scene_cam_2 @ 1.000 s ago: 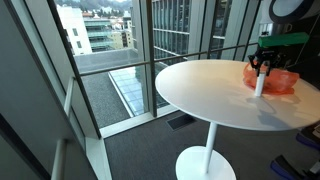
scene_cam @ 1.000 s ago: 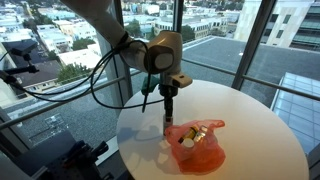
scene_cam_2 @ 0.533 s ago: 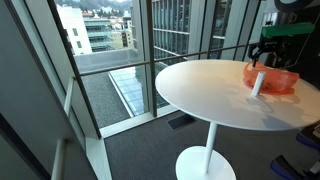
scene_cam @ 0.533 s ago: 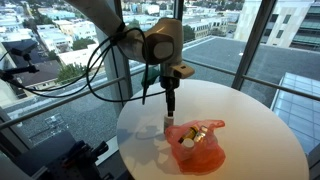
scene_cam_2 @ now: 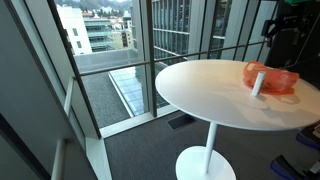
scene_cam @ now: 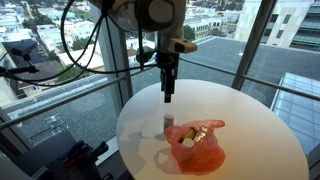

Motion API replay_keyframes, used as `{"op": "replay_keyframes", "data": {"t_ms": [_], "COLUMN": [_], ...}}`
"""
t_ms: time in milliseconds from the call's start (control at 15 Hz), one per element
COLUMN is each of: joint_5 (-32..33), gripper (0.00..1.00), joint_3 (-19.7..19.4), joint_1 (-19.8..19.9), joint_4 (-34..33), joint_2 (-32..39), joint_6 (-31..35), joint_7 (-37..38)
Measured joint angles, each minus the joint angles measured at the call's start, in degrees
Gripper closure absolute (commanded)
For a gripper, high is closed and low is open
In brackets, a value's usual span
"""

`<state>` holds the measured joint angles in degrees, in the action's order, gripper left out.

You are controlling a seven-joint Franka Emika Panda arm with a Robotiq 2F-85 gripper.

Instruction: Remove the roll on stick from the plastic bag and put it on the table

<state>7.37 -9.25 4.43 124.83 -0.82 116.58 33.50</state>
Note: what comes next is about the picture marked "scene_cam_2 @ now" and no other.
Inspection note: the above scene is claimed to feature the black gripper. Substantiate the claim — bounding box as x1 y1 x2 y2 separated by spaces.
261 13 303 48

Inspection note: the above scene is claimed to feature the white roll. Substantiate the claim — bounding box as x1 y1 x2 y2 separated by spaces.
251 70 267 98

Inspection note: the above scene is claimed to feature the orange plastic bag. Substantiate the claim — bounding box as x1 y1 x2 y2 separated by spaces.
242 60 300 95

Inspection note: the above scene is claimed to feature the blue and black stand foot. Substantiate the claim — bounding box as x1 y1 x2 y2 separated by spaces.
295 123 320 152
270 154 320 180

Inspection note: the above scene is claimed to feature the black floor vent grille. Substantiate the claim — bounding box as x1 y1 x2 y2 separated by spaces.
165 114 197 132

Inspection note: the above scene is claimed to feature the black horizontal window railing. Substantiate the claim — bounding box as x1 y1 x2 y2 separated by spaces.
73 39 273 80

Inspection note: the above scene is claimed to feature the glass skylight roof outside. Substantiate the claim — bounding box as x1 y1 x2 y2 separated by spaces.
108 65 150 117

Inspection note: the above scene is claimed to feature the white building outside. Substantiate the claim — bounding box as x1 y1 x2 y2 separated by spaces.
55 4 93 56

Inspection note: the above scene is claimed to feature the thin black cable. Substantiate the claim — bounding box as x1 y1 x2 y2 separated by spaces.
294 13 320 65

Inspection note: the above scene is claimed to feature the green wrist mount band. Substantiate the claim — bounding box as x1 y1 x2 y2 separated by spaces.
282 0 313 5

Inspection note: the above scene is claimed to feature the white table pedestal with base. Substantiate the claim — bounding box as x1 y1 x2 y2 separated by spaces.
175 121 237 180

